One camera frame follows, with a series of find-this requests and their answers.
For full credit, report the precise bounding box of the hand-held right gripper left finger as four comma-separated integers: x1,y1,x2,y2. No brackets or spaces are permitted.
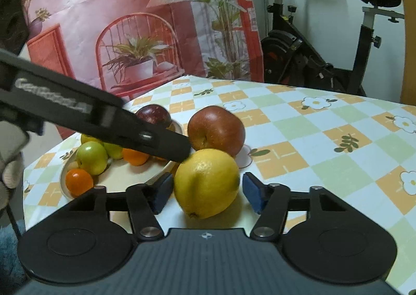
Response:
67,173,174,240

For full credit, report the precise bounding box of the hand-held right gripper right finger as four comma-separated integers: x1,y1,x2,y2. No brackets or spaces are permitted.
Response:
242,172,347,240

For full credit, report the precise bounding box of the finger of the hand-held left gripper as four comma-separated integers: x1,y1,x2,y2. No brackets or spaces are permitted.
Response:
0,49,192,162

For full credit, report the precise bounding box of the cream round plate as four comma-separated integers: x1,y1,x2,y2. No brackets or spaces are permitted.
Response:
59,119,183,200

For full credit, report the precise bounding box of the green apple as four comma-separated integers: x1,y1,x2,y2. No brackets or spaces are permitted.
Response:
103,142,124,160
81,133,104,145
76,142,108,176

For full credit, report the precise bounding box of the yellow lemon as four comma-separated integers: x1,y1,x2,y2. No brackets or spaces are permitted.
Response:
173,148,241,219

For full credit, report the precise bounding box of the large red apple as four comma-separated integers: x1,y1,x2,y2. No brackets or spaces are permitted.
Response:
187,106,246,157

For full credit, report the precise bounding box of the person's left hand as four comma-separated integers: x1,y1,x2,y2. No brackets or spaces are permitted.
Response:
0,152,25,214

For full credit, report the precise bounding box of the small orange mandarin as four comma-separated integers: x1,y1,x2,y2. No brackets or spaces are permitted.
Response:
66,168,94,198
122,148,150,166

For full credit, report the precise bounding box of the dark red apple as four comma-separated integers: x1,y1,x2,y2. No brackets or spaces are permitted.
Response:
135,104,173,130

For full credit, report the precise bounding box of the checkered flower tablecloth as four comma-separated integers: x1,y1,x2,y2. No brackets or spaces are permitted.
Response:
23,74,416,295

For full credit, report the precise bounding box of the black exercise bike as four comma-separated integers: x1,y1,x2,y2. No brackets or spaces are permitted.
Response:
249,0,405,97

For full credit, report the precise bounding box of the blue fuzzy cloth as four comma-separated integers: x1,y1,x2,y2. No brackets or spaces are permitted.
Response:
0,219,28,295

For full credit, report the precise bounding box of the wooden door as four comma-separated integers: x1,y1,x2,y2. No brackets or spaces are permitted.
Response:
392,0,416,108

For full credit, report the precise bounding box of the printed red wall cloth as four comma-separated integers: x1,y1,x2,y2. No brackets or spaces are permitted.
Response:
18,0,264,139

